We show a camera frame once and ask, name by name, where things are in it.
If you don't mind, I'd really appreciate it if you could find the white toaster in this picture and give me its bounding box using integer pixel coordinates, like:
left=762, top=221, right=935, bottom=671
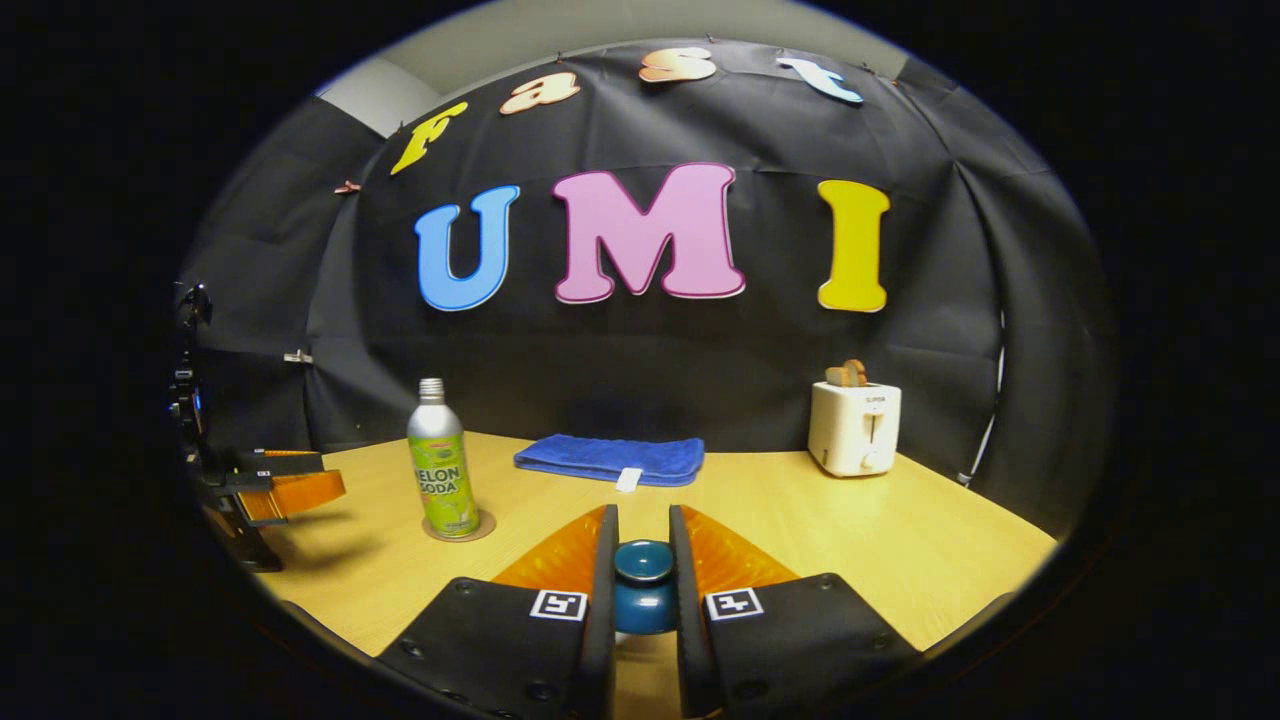
left=807, top=380, right=903, bottom=479

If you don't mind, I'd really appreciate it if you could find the black backdrop cloth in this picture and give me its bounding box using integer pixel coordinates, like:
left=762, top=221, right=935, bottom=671
left=180, top=40, right=1116, bottom=541

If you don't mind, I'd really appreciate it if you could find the teal teacup lid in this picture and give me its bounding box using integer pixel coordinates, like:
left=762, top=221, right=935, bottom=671
left=612, top=540, right=679, bottom=636

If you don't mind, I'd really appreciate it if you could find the round brown coaster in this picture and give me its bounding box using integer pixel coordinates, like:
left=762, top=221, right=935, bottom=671
left=421, top=510, right=498, bottom=544

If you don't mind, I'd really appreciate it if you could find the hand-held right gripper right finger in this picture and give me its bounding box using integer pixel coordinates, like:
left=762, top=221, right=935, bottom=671
left=668, top=503, right=921, bottom=719

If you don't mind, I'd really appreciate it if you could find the silver green water bottle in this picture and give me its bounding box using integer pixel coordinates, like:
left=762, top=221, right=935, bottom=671
left=406, top=377, right=482, bottom=540

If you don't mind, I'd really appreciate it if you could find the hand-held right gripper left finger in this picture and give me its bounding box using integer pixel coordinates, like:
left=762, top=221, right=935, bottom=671
left=375, top=503, right=621, bottom=719

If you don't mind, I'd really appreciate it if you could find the blue folded towel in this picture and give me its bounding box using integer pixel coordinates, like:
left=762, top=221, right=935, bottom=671
left=513, top=433, right=706, bottom=493

